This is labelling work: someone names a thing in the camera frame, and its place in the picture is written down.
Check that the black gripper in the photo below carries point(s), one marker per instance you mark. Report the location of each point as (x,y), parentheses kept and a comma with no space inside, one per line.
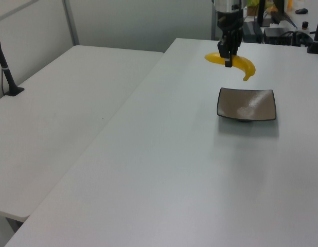
(229,21)

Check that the black camera stand with clamp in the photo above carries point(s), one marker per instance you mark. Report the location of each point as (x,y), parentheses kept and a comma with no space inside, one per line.
(314,47)

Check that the black camera stand with flat base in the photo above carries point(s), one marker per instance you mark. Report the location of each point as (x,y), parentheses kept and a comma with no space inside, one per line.
(6,69)

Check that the black upright pole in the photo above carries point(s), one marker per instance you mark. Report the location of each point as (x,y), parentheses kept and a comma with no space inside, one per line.
(261,13)

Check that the square brown ceramic plate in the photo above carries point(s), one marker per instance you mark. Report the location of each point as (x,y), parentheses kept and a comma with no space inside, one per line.
(246,104)

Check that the black electronics box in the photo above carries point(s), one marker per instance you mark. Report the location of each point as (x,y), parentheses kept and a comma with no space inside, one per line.
(276,34)

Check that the black computer mouse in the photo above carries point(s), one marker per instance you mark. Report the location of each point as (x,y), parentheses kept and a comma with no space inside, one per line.
(301,11)

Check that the yellow banana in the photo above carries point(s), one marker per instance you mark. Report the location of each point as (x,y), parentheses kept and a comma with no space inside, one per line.
(245,65)

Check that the orange yellow bottle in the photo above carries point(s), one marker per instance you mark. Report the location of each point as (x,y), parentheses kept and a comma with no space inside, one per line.
(290,3)

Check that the grey power supply box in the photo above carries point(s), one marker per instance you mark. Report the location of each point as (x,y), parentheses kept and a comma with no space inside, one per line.
(253,32)

